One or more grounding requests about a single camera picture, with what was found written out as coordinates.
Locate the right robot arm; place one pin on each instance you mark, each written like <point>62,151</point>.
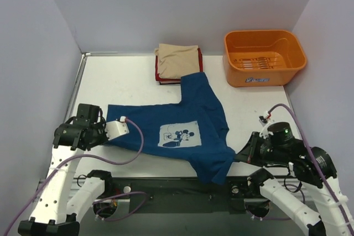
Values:
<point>302,182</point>

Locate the blue t shirt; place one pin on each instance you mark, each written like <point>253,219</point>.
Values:
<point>195,129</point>

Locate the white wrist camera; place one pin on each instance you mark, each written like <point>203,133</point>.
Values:
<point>266,121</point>
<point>116,128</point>

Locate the red folded t shirt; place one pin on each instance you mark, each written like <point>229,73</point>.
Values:
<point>201,59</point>

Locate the beige folded t shirt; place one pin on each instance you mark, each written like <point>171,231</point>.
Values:
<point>174,61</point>

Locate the black folded t shirt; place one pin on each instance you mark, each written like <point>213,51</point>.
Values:
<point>169,82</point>

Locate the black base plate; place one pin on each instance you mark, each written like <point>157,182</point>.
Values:
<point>180,196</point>

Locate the orange plastic basket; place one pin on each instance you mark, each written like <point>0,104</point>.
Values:
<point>255,58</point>

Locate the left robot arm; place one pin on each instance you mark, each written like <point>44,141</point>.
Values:
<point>56,213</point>

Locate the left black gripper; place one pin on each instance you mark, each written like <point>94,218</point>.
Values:
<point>97,135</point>

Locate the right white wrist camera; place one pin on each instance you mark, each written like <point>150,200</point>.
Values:
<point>266,121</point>

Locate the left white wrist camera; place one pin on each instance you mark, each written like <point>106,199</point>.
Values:
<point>116,128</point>

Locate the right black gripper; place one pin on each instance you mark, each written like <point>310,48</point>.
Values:
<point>254,146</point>

